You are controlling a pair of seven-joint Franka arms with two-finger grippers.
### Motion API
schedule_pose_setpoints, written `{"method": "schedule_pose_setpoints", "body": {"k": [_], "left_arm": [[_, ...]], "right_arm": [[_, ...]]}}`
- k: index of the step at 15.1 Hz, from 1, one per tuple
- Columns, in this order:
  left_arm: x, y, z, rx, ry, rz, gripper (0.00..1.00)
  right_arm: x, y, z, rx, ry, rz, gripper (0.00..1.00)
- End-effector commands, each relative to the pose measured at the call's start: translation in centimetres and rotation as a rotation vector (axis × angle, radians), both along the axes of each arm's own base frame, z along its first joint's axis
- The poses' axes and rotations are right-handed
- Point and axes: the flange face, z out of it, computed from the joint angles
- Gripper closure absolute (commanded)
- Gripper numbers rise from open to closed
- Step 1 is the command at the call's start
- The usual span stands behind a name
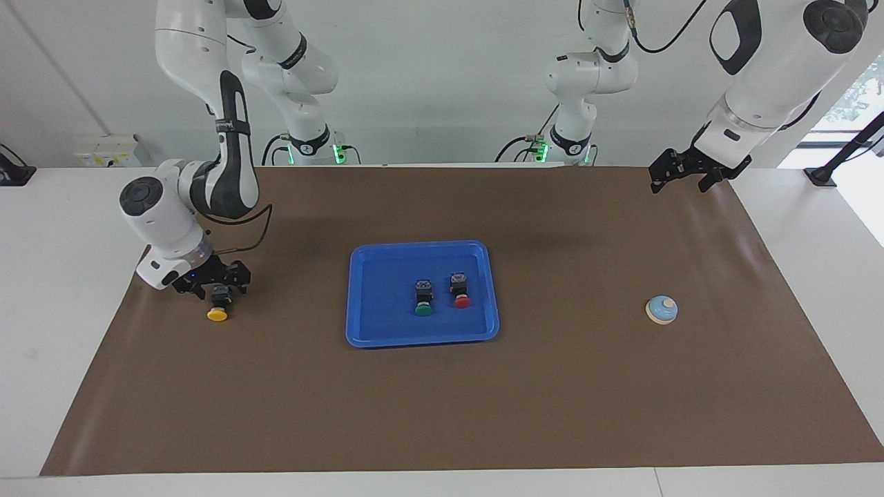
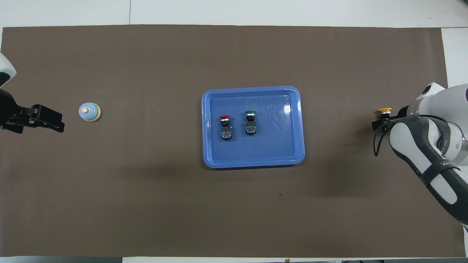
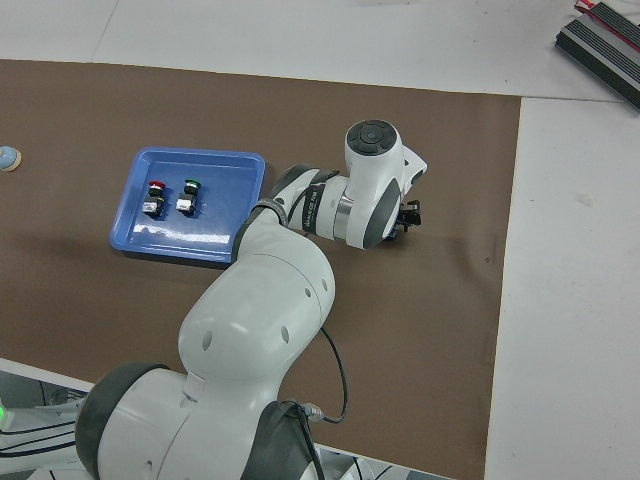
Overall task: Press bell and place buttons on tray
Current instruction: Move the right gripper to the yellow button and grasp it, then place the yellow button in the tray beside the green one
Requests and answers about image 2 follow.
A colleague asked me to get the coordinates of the green push button switch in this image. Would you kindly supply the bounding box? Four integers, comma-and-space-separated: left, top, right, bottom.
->
244, 110, 257, 135

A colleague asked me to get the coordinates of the light blue call bell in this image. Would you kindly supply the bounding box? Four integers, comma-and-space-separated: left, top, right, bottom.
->
79, 102, 101, 122

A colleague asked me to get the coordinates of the red push button switch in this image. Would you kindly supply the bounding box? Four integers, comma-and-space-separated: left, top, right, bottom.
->
219, 115, 233, 141

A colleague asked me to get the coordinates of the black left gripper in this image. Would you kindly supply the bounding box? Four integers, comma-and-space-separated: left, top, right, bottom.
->
0, 89, 65, 134

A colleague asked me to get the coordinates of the blue plastic tray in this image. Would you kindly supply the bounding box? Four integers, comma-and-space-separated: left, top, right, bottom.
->
201, 86, 305, 169

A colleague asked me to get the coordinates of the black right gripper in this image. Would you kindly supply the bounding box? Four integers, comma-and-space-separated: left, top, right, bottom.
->
372, 106, 410, 132

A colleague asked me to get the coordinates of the brown table mat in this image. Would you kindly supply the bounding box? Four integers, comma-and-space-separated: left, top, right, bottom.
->
0, 24, 467, 258

